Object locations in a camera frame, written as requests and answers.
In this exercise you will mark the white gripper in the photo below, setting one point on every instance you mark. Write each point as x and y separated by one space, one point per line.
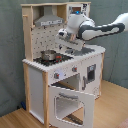
68 40

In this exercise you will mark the white oven door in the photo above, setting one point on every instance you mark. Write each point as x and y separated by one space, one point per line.
63 102

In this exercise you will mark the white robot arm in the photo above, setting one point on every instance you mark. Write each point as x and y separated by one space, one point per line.
81 28

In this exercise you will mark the wooden toy kitchen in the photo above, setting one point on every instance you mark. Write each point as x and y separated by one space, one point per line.
39 78

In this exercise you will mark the grey toy sink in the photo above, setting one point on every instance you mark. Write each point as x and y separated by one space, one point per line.
82 52

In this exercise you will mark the toy microwave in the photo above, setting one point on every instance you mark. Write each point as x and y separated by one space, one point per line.
78 8

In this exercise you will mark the grey range hood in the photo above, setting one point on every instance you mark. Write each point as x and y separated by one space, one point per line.
48 18

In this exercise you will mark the black toy stovetop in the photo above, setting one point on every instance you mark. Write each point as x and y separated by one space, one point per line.
59 58

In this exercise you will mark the silver toy pot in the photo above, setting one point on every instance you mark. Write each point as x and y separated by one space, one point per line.
48 55

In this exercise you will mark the red right stove knob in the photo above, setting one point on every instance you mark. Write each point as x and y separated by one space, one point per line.
74 69

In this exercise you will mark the red stove knob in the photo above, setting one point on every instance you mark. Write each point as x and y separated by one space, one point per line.
74 69
56 75

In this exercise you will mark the white cabinet door with dispenser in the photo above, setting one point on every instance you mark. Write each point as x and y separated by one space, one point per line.
91 75

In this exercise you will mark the red left stove knob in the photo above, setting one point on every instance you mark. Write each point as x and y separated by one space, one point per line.
56 75

